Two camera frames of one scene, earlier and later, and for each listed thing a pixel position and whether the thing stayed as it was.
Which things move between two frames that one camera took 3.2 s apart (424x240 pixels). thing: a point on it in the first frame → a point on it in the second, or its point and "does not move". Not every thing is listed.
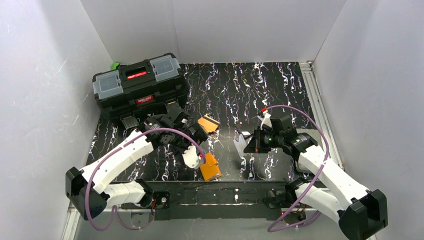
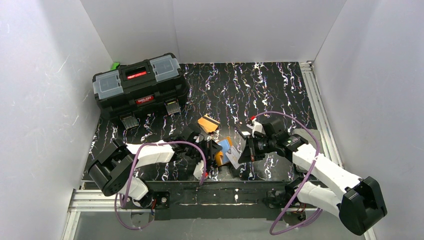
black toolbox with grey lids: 135,90 does not move
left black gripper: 185,139 → 208,152
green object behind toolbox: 114,66 does not move
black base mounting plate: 219,200 does not move
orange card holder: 210,169 → 221,157
